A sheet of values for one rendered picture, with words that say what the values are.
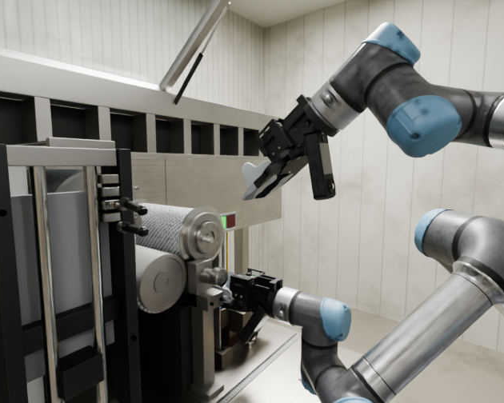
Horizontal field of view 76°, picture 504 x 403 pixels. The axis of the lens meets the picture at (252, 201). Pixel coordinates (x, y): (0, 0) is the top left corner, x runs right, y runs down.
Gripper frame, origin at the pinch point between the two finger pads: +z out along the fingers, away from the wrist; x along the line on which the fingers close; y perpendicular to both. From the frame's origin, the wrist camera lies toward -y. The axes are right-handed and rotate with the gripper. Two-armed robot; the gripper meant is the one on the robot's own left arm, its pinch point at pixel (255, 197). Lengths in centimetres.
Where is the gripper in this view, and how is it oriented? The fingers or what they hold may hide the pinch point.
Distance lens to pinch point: 63.0
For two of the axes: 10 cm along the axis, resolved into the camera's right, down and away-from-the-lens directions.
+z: -6.2, 5.9, 5.2
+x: -5.9, 0.9, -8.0
